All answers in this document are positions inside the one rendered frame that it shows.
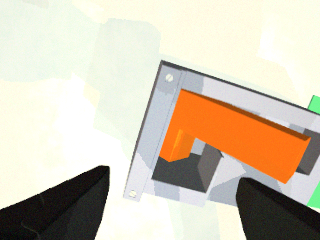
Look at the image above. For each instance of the orange l-shaped part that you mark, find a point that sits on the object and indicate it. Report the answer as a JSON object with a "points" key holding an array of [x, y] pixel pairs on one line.
{"points": [[269, 147]]}

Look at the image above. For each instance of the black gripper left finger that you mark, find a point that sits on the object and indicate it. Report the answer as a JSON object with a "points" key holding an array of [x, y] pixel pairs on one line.
{"points": [[72, 210]]}

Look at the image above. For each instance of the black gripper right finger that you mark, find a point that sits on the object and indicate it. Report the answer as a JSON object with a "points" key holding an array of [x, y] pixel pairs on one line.
{"points": [[269, 215]]}

